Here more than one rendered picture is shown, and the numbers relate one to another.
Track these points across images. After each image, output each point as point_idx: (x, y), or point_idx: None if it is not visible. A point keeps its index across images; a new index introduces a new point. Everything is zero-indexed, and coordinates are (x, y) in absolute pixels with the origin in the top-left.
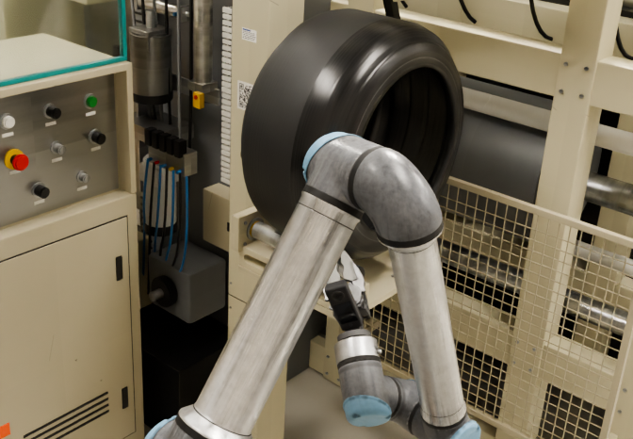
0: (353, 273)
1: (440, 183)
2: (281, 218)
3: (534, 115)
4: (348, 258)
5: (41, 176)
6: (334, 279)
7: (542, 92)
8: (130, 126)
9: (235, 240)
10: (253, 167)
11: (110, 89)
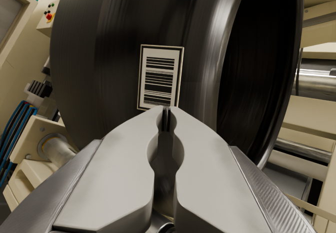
0: (241, 192)
1: (266, 160)
2: (71, 80)
3: (295, 159)
4: (210, 129)
5: None
6: (117, 194)
7: (324, 131)
8: (8, 44)
9: (17, 146)
10: None
11: (11, 15)
